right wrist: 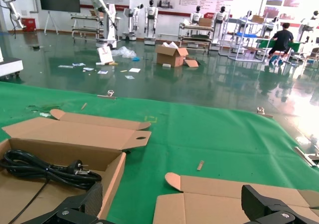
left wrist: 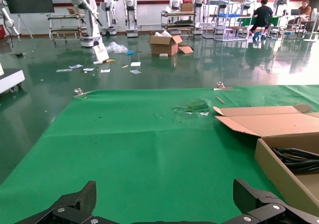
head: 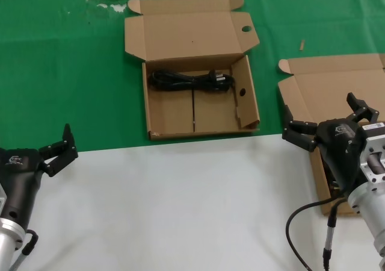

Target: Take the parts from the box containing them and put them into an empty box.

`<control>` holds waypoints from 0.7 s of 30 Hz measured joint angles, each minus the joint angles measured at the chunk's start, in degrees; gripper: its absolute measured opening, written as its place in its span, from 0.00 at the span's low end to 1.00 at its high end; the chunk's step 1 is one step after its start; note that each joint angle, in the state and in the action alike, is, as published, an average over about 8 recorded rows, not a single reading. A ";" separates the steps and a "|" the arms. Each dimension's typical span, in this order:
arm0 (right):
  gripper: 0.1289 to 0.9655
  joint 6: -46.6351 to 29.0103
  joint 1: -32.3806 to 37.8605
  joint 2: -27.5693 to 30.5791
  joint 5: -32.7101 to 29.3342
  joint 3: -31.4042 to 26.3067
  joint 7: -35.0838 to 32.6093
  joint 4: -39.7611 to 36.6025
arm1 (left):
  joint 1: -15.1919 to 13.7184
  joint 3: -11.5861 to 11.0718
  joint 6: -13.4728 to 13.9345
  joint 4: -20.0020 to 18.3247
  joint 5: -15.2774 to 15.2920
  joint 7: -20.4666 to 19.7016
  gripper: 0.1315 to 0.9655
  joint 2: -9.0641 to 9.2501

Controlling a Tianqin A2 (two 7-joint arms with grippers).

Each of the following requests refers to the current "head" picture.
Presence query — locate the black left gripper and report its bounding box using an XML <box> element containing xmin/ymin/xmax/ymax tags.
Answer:
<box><xmin>0</xmin><ymin>123</ymin><xmax>79</xmax><ymax>229</ymax></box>

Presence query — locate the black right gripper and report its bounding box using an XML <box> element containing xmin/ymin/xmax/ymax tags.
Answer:
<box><xmin>282</xmin><ymin>92</ymin><xmax>380</xmax><ymax>195</ymax></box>

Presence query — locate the black power cord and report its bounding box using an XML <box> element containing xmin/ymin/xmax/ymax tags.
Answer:
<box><xmin>149</xmin><ymin>69</ymin><xmax>235</xmax><ymax>93</ymax></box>

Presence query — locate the open cardboard box with hole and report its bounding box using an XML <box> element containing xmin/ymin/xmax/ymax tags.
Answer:
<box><xmin>123</xmin><ymin>0</ymin><xmax>261</xmax><ymax>142</ymax></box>

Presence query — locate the green table mat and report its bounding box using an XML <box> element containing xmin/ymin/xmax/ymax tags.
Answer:
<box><xmin>0</xmin><ymin>0</ymin><xmax>385</xmax><ymax>157</ymax></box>

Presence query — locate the clear torn tape scrap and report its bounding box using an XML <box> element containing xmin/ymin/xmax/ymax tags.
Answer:
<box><xmin>96</xmin><ymin>2</ymin><xmax>127</xmax><ymax>13</ymax></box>

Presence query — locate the open cardboard box of cords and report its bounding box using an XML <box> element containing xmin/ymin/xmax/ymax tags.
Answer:
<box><xmin>277</xmin><ymin>53</ymin><xmax>385</xmax><ymax>216</ymax></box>

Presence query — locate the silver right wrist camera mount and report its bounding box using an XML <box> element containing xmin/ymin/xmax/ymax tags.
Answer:
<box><xmin>360</xmin><ymin>120</ymin><xmax>385</xmax><ymax>184</ymax></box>

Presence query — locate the left arm black grey cable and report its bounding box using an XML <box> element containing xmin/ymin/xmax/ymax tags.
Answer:
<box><xmin>7</xmin><ymin>228</ymin><xmax>39</xmax><ymax>271</ymax></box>

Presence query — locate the grey plug right arm cable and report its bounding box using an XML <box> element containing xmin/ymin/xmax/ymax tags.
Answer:
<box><xmin>321</xmin><ymin>197</ymin><xmax>348</xmax><ymax>271</ymax></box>

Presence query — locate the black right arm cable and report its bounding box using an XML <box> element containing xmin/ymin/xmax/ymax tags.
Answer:
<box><xmin>285</xmin><ymin>192</ymin><xmax>350</xmax><ymax>271</ymax></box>

